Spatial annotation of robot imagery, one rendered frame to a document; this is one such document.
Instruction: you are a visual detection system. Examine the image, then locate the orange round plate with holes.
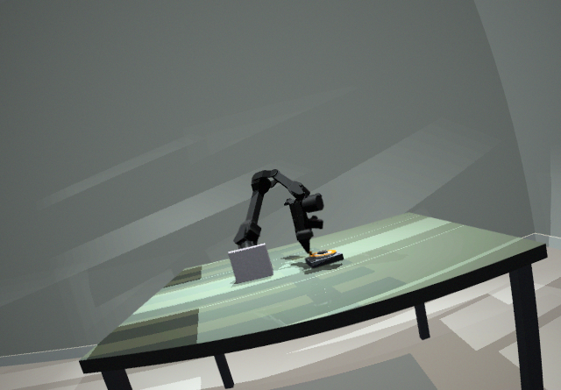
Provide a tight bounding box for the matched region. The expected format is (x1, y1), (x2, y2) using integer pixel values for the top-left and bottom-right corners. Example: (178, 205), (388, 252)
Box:
(309, 250), (337, 258)

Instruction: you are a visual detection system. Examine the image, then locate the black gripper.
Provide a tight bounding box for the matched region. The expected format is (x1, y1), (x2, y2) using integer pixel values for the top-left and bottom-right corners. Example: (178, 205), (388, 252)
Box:
(292, 213), (314, 254)

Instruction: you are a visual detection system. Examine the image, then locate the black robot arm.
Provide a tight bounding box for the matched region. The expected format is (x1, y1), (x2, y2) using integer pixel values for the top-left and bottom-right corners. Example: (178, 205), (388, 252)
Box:
(233, 169), (324, 250)

